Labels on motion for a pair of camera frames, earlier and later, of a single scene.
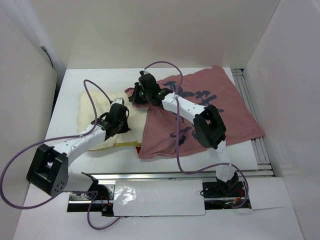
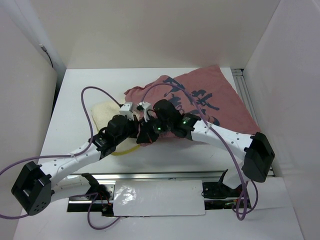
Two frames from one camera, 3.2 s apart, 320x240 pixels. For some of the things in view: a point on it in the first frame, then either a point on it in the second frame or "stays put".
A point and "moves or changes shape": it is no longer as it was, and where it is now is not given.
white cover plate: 158,197 stays put
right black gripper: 134,97 → 145,136
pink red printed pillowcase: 169,129 moves or changes shape
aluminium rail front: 199,177 stays put
